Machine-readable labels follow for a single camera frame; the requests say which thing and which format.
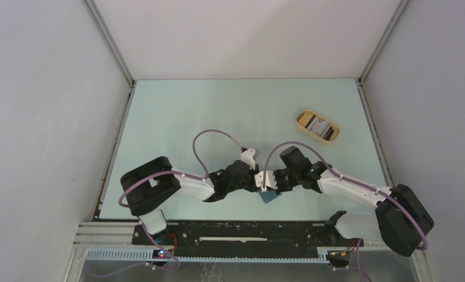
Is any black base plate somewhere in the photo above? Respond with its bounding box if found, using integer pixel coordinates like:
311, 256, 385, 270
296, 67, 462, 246
153, 220, 363, 258

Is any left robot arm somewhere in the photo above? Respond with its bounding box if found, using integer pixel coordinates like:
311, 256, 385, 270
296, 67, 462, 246
118, 156, 259, 245

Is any beige oval tray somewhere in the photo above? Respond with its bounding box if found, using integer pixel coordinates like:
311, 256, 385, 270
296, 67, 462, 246
296, 109, 340, 145

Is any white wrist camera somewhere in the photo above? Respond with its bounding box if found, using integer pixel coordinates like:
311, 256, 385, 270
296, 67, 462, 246
254, 170, 277, 193
240, 147, 259, 170

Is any grey cable duct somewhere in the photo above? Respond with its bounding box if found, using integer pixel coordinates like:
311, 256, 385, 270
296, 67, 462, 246
85, 248, 329, 263

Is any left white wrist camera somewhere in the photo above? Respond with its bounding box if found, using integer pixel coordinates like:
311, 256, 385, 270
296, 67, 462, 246
240, 147, 259, 170

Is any blue card holder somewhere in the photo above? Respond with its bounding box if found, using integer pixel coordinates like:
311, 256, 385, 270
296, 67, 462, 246
259, 190, 282, 204

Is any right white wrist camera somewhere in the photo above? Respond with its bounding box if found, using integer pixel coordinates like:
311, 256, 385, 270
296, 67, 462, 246
254, 170, 277, 193

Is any white card in tray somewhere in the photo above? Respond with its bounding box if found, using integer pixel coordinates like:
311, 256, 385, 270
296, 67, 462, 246
309, 117, 329, 136

